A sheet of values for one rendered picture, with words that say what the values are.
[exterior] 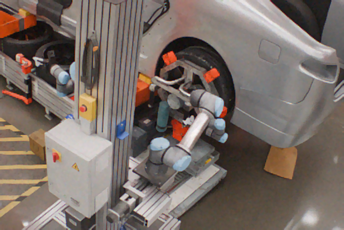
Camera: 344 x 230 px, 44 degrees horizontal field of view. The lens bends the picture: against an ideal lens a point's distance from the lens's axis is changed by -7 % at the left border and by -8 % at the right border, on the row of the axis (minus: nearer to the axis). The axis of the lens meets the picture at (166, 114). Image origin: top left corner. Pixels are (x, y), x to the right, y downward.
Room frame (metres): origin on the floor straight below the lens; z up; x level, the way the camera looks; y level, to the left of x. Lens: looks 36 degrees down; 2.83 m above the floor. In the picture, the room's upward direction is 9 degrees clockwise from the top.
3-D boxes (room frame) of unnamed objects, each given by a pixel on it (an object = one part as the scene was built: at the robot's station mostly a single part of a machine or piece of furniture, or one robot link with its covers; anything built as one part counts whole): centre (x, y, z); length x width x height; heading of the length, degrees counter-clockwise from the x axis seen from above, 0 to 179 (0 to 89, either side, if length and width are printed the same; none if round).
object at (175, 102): (3.01, -0.10, 0.85); 0.21 x 0.14 x 0.14; 146
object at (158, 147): (2.18, 0.01, 0.98); 0.13 x 0.12 x 0.14; 60
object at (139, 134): (3.18, 0.17, 0.26); 0.42 x 0.18 x 0.35; 146
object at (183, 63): (3.07, -0.14, 0.85); 0.54 x 0.07 x 0.54; 56
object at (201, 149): (3.21, -0.23, 0.32); 0.40 x 0.30 x 0.28; 56
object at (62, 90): (2.51, 0.72, 1.11); 0.11 x 0.08 x 0.11; 137
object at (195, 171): (3.21, -0.23, 0.13); 0.50 x 0.36 x 0.10; 56
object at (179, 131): (3.10, -0.16, 0.48); 0.16 x 0.12 x 0.17; 146
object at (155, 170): (2.18, 0.02, 0.87); 0.15 x 0.15 x 0.10
